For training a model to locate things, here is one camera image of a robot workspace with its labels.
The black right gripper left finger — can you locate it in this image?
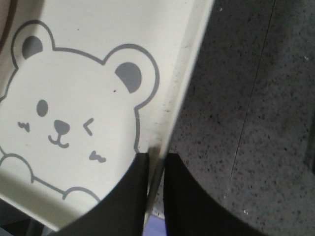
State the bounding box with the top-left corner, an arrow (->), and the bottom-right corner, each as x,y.
53,153 -> 149,236

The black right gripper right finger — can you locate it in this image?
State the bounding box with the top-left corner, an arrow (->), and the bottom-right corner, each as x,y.
163,153 -> 263,236

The cream bear serving tray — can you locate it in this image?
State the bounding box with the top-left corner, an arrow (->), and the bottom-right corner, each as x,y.
0,0 -> 214,231

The pink round plate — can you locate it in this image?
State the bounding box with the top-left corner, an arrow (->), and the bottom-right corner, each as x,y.
0,0 -> 18,52

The grey stone countertop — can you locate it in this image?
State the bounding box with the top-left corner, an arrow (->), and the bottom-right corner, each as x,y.
152,0 -> 315,232

